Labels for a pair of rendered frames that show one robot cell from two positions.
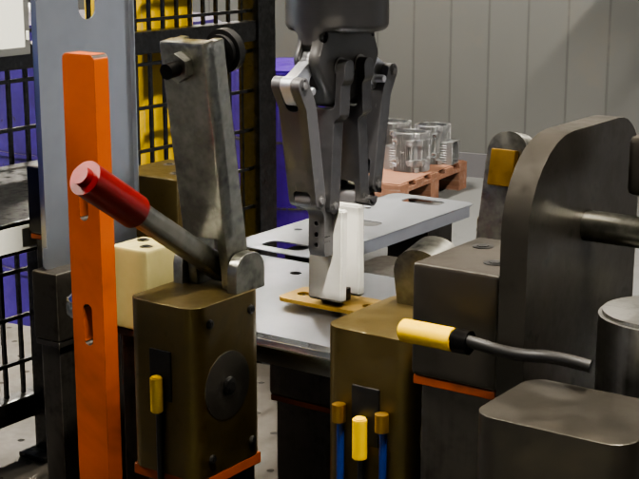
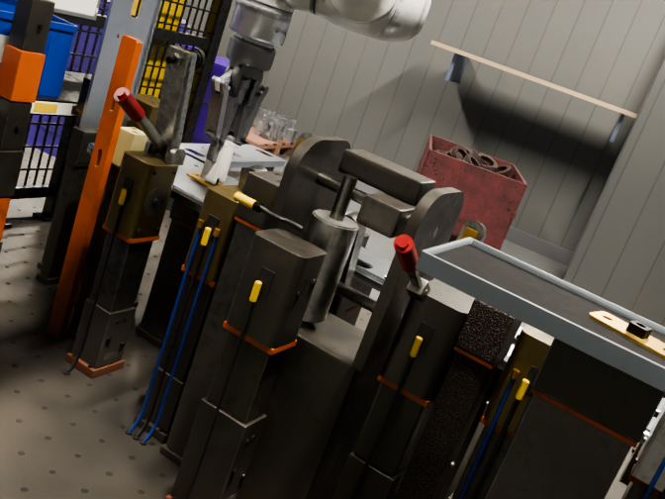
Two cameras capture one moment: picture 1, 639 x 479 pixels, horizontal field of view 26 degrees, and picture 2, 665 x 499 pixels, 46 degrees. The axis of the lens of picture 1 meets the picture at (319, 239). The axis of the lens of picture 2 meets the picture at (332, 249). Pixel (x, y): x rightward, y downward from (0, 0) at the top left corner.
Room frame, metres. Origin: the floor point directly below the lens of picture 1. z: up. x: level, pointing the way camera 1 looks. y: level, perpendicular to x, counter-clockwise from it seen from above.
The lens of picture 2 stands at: (-0.29, 0.01, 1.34)
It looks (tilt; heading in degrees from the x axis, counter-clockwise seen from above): 16 degrees down; 349
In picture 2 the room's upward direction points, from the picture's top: 20 degrees clockwise
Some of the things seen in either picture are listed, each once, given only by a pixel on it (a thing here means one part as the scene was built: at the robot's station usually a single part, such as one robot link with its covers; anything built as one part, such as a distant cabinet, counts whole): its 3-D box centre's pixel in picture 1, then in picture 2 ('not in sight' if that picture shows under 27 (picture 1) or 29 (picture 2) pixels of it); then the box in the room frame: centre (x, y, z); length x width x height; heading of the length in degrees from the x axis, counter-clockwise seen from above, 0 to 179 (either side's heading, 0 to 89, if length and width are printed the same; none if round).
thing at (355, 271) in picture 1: (344, 248); (222, 160); (1.02, -0.02, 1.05); 0.03 x 0.01 x 0.07; 55
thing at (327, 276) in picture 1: (327, 254); (214, 160); (1.00, -0.01, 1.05); 0.03 x 0.01 x 0.07; 55
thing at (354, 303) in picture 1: (336, 296); (212, 180); (1.01, -0.01, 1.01); 0.08 x 0.04 x 0.01; 55
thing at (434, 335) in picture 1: (492, 347); (268, 212); (0.62, -0.08, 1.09); 0.10 x 0.01 x 0.01; 55
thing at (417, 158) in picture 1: (331, 157); (227, 117); (6.55, -0.06, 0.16); 1.13 x 0.78 x 0.32; 63
